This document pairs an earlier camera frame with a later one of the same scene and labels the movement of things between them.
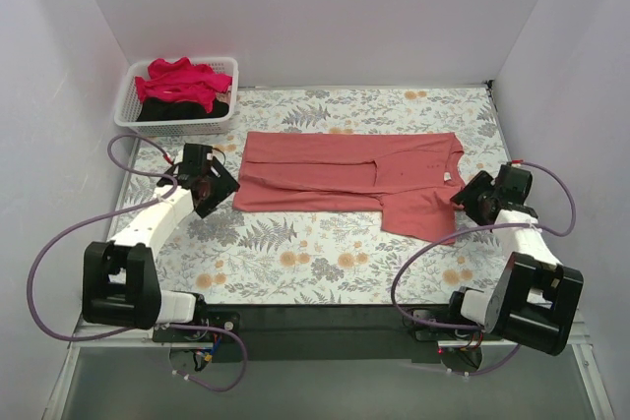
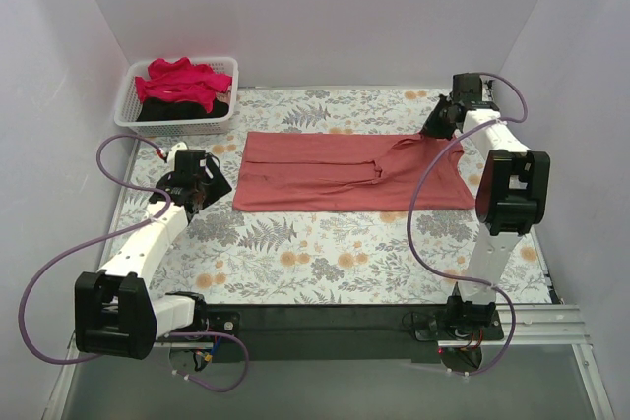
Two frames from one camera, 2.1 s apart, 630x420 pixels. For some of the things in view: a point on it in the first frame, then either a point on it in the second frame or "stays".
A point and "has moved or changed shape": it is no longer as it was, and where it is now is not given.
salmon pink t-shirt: x=411 y=178 has moved or changed shape
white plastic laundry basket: x=126 y=111 stays
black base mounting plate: x=335 y=332 stays
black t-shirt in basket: x=155 y=109 stays
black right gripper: x=472 y=194 -> x=444 y=118
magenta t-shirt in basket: x=179 y=79 stays
